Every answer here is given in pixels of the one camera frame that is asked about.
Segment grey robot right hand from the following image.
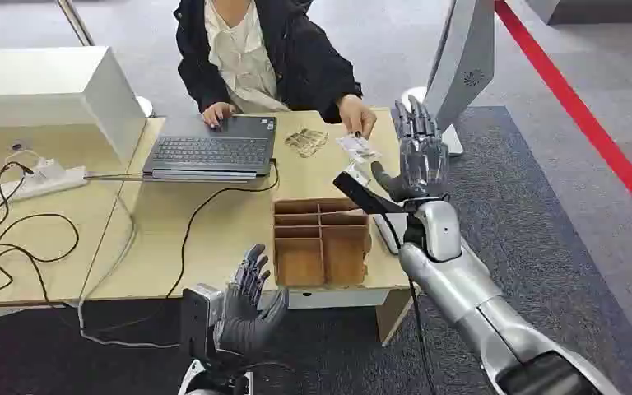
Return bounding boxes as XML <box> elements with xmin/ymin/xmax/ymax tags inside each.
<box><xmin>370</xmin><ymin>95</ymin><xmax>451</xmax><ymax>203</ymax></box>

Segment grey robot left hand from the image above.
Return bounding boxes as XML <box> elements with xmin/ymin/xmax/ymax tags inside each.
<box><xmin>215</xmin><ymin>244</ymin><xmax>290</xmax><ymax>359</ymax></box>

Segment white printed card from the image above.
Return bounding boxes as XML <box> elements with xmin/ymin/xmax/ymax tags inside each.
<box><xmin>336</xmin><ymin>132</ymin><xmax>383</xmax><ymax>164</ymax></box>

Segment white kiosk base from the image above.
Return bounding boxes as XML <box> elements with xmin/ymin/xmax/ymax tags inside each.
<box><xmin>400</xmin><ymin>86</ymin><xmax>465</xmax><ymax>157</ymax></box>

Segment person's left hand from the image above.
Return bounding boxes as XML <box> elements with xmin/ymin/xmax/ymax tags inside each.
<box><xmin>337</xmin><ymin>94</ymin><xmax>378</xmax><ymax>140</ymax></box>

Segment person's hand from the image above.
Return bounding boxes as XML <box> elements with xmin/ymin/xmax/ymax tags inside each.
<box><xmin>337</xmin><ymin>94</ymin><xmax>378</xmax><ymax>140</ymax></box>
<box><xmin>201</xmin><ymin>101</ymin><xmax>237</xmax><ymax>130</ymax></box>

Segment wooden compartment box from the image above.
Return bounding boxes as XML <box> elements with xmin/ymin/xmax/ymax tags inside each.
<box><xmin>272</xmin><ymin>197</ymin><xmax>373</xmax><ymax>289</ymax></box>

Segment dark grey carpet mat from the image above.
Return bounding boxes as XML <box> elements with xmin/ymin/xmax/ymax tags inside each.
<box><xmin>0</xmin><ymin>105</ymin><xmax>632</xmax><ymax>395</ymax></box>

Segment card with dark print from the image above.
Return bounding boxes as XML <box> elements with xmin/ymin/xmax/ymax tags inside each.
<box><xmin>284</xmin><ymin>128</ymin><xmax>330</xmax><ymax>160</ymax></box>

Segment red floor tape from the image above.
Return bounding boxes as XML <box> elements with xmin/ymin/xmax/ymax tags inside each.
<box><xmin>492</xmin><ymin>0</ymin><xmax>632</xmax><ymax>234</ymax></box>

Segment person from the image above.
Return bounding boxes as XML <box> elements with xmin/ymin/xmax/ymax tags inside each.
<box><xmin>173</xmin><ymin>0</ymin><xmax>364</xmax><ymax>124</ymax></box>

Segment dark grey laptop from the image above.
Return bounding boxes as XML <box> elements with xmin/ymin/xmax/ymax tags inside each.
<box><xmin>142</xmin><ymin>114</ymin><xmax>278</xmax><ymax>182</ymax></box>

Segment person's right hand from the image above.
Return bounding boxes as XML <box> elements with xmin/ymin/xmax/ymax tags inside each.
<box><xmin>201</xmin><ymin>101</ymin><xmax>237</xmax><ymax>130</ymax></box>

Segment grey platform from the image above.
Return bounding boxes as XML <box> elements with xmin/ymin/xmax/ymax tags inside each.
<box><xmin>525</xmin><ymin>0</ymin><xmax>632</xmax><ymax>26</ymax></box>

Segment white power strip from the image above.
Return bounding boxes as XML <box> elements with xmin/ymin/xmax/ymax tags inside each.
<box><xmin>0</xmin><ymin>158</ymin><xmax>89</xmax><ymax>204</ymax></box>

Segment large white box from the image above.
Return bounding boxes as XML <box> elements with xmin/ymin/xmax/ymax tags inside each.
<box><xmin>0</xmin><ymin>45</ymin><xmax>148</xmax><ymax>165</ymax></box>

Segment metal pole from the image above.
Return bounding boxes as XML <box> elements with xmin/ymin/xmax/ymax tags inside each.
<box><xmin>55</xmin><ymin>0</ymin><xmax>97</xmax><ymax>48</ymax></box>

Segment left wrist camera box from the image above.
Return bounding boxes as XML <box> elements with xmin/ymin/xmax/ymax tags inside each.
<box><xmin>179</xmin><ymin>283</ymin><xmax>225</xmax><ymax>362</ymax></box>

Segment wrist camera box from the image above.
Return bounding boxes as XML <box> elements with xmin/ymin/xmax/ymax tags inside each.
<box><xmin>179</xmin><ymin>283</ymin><xmax>225</xmax><ymax>362</ymax></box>
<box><xmin>332</xmin><ymin>162</ymin><xmax>406</xmax><ymax>217</ymax></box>

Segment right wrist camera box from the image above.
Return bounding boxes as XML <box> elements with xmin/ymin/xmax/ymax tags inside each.
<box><xmin>332</xmin><ymin>162</ymin><xmax>406</xmax><ymax>217</ymax></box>

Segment white cable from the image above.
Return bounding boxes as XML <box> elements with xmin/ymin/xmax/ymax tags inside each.
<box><xmin>77</xmin><ymin>188</ymin><xmax>182</xmax><ymax>351</ymax></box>

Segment black laptop power cable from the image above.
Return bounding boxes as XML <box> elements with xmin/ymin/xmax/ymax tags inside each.
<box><xmin>165</xmin><ymin>159</ymin><xmax>281</xmax><ymax>300</ymax></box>

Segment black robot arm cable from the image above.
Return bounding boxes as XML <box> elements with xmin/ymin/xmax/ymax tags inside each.
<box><xmin>380</xmin><ymin>213</ymin><xmax>438</xmax><ymax>395</ymax></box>

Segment long black cable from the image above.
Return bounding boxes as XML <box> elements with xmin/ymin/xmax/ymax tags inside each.
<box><xmin>0</xmin><ymin>212</ymin><xmax>81</xmax><ymax>308</ymax></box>

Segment black looped cable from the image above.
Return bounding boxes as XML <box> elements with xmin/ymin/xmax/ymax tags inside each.
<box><xmin>0</xmin><ymin>160</ymin><xmax>35</xmax><ymax>229</ymax></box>

